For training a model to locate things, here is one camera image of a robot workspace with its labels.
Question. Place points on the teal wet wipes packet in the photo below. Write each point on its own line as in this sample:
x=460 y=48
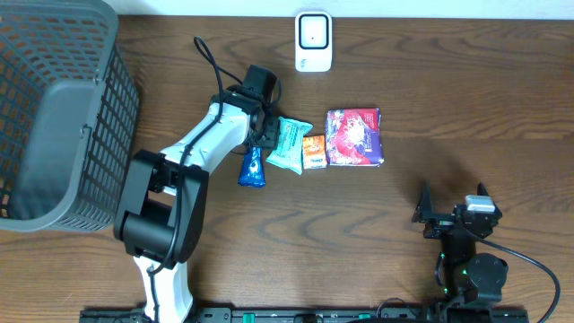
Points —
x=288 y=153

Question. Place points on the small orange box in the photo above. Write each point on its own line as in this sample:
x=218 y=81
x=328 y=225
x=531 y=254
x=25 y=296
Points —
x=314 y=153

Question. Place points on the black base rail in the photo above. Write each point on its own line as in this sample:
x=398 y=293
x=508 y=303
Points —
x=387 y=314

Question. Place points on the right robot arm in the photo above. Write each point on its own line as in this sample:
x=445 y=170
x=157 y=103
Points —
x=472 y=281

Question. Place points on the red purple snack packet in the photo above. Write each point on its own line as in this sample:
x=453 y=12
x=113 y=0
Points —
x=353 y=137

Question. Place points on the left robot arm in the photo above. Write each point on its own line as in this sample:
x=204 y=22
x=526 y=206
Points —
x=161 y=211

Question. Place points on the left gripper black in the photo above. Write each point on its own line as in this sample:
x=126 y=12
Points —
x=265 y=130

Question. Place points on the grey plastic mesh basket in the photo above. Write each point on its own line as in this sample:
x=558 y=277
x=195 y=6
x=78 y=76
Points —
x=69 y=110

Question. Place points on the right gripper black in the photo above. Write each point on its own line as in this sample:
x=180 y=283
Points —
x=441 y=223

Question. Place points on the blue Oreo cookie packet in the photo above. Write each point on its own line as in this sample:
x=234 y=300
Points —
x=252 y=173

